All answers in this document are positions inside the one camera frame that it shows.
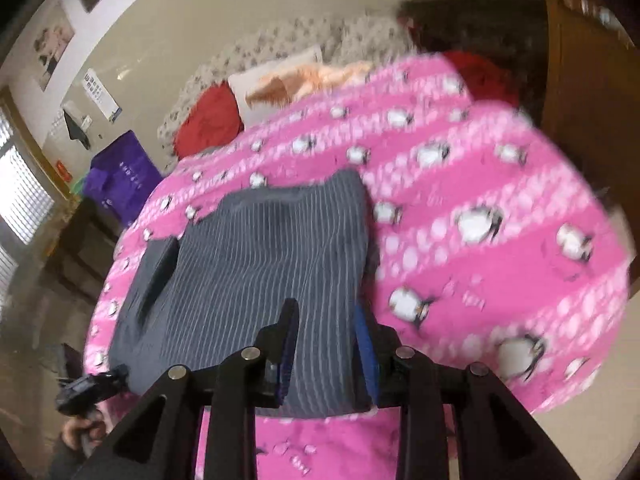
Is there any floral bed sheet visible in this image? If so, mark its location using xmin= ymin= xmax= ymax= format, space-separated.
xmin=157 ymin=12 xmax=416 ymax=171

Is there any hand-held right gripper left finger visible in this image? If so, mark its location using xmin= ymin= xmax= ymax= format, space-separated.
xmin=70 ymin=298 xmax=301 ymax=480

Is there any person's left hand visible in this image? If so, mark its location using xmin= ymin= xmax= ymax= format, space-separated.
xmin=60 ymin=412 xmax=108 ymax=453

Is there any black hanging cloth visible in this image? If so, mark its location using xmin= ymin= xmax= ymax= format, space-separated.
xmin=62 ymin=110 xmax=93 ymax=151

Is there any framed wall picture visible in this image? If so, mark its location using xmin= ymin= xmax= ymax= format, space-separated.
xmin=32 ymin=2 xmax=76 ymax=91

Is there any white pillow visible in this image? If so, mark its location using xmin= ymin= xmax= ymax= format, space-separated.
xmin=227 ymin=45 xmax=326 ymax=126

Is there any purple bag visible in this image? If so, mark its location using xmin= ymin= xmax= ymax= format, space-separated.
xmin=82 ymin=130 xmax=163 ymax=228

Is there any wooden wardrobe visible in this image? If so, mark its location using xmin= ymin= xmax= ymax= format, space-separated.
xmin=537 ymin=0 xmax=640 ymax=211

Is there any red cloth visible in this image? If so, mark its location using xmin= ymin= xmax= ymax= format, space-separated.
xmin=442 ymin=50 xmax=521 ymax=106
xmin=172 ymin=85 xmax=246 ymax=161

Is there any grey striped garment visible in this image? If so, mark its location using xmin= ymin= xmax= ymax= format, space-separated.
xmin=107 ymin=169 xmax=383 ymax=418

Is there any white wall notice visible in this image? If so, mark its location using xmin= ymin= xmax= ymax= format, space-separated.
xmin=82 ymin=67 xmax=123 ymax=123

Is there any orange cloth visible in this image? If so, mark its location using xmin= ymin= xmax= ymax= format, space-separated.
xmin=247 ymin=60 xmax=373 ymax=106

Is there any dark brown blanket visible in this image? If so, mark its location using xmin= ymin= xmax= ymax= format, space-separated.
xmin=397 ymin=0 xmax=551 ymax=121

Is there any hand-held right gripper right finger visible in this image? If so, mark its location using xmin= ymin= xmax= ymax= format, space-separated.
xmin=352 ymin=305 xmax=581 ymax=480

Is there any pink penguin blanket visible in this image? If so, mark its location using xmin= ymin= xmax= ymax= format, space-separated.
xmin=82 ymin=52 xmax=631 ymax=480

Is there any window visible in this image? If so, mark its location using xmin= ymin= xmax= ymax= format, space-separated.
xmin=0 ymin=90 xmax=56 ymax=306

